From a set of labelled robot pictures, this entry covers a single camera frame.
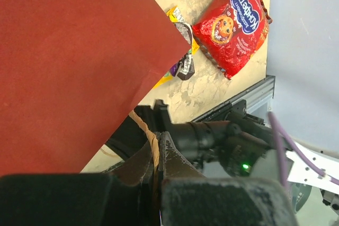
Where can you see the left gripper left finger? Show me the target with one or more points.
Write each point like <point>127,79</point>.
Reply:
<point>131,200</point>

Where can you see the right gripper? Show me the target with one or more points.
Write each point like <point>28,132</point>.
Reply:
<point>184,135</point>

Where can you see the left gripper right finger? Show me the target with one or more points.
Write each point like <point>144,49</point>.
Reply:
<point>179,200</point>

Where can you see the purple snack packet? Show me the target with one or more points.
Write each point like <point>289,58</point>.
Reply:
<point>174,69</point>

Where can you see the large red snack bag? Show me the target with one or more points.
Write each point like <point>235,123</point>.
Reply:
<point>230,32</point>

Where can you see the yellow candy packet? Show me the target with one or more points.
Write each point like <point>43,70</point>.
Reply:
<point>187,68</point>

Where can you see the red paper bag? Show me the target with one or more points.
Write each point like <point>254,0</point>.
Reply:
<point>71,71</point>

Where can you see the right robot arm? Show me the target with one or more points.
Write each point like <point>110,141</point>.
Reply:
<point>244,146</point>

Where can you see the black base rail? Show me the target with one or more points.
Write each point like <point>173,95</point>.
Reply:
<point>255,100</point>

